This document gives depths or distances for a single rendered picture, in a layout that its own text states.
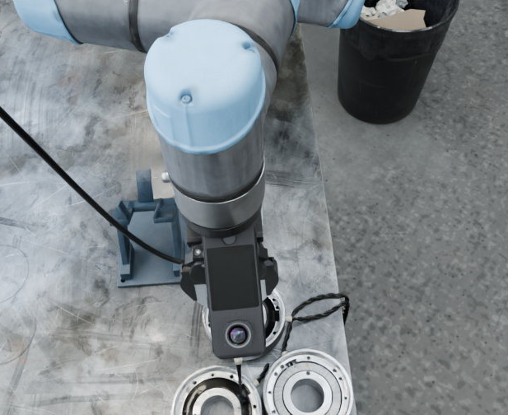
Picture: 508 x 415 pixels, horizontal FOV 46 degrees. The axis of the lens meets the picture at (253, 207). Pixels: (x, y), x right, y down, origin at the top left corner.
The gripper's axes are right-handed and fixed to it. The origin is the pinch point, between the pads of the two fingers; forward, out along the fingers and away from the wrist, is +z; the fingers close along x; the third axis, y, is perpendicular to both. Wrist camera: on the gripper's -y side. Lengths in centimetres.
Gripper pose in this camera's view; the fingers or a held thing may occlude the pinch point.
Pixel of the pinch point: (234, 308)
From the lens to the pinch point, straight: 66.1
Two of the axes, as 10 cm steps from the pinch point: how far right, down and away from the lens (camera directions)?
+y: -0.7, -8.5, 5.3
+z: 0.3, 5.2, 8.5
